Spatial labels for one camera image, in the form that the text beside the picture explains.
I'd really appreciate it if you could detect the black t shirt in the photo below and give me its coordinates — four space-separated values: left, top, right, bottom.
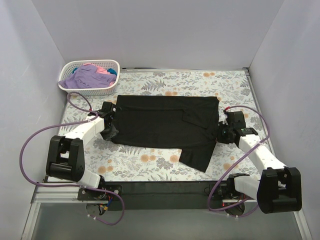
112 95 220 172

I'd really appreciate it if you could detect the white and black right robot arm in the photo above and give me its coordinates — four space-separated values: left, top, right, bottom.
218 111 302 214

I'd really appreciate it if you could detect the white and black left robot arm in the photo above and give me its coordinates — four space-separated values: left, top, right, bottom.
46 101 118 200

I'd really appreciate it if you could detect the blue garment in basket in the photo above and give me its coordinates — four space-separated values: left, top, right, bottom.
107 68 118 76

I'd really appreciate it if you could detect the pink garment in basket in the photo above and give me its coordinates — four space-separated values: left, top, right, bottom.
84 63 110 75

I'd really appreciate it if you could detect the purple t shirt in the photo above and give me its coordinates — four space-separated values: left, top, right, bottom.
58 64 118 89

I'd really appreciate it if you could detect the floral patterned table mat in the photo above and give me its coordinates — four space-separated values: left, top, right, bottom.
58 70 266 181

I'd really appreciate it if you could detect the white plastic laundry basket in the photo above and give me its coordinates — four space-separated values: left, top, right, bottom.
58 59 120 96

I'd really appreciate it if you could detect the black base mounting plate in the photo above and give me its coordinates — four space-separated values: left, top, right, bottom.
77 180 244 211

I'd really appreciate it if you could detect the aluminium frame rail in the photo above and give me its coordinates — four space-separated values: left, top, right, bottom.
31 184 80 204

